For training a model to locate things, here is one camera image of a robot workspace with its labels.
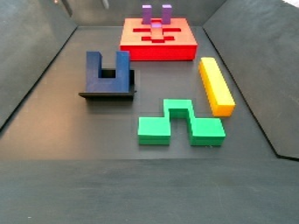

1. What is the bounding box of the blue U-shaped block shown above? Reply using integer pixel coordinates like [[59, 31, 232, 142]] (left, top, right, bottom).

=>
[[85, 51, 129, 93]]

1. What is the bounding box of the black L-shaped fixture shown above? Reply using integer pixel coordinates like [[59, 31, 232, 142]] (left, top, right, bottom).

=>
[[78, 69, 135, 101]]

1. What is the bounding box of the green stepped block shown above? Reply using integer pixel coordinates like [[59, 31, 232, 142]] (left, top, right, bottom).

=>
[[135, 99, 226, 147]]

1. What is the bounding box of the yellow long bar block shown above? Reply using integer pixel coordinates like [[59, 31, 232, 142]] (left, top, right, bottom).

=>
[[198, 57, 236, 117]]

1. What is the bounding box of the red slotted base block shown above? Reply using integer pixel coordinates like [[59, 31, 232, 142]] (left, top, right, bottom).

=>
[[118, 18, 197, 61]]

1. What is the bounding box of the purple U-shaped block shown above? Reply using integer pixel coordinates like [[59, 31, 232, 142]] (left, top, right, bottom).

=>
[[141, 4, 173, 28]]

